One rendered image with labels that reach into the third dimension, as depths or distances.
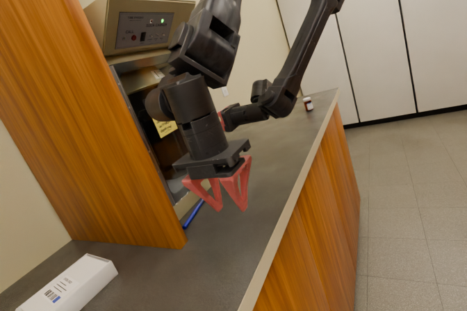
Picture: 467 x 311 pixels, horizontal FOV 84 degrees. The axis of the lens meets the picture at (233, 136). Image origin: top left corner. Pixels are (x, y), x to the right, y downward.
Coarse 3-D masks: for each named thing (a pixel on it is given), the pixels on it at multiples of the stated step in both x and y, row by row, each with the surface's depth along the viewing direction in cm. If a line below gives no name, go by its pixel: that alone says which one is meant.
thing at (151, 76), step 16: (112, 64) 62; (128, 64) 66; (144, 64) 70; (160, 64) 76; (128, 80) 65; (144, 80) 70; (160, 80) 75; (128, 96) 65; (144, 96) 69; (144, 112) 68; (144, 128) 67; (160, 144) 71; (176, 144) 76; (160, 160) 70; (176, 160) 75; (176, 176) 74; (176, 192) 73
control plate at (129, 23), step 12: (120, 12) 57; (132, 12) 59; (144, 12) 62; (156, 12) 66; (168, 12) 70; (120, 24) 58; (132, 24) 61; (144, 24) 65; (156, 24) 68; (168, 24) 72; (120, 36) 60; (168, 36) 75; (120, 48) 62
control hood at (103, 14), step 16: (96, 0) 54; (112, 0) 53; (128, 0) 57; (144, 0) 60; (160, 0) 65; (176, 0) 70; (192, 0) 77; (96, 16) 55; (112, 16) 55; (176, 16) 74; (96, 32) 57; (112, 32) 58; (112, 48) 60; (128, 48) 64; (144, 48) 70
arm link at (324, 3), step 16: (320, 0) 72; (336, 0) 74; (320, 16) 72; (304, 32) 72; (320, 32) 73; (304, 48) 70; (288, 64) 72; (304, 64) 71; (288, 80) 69; (288, 96) 73; (288, 112) 71
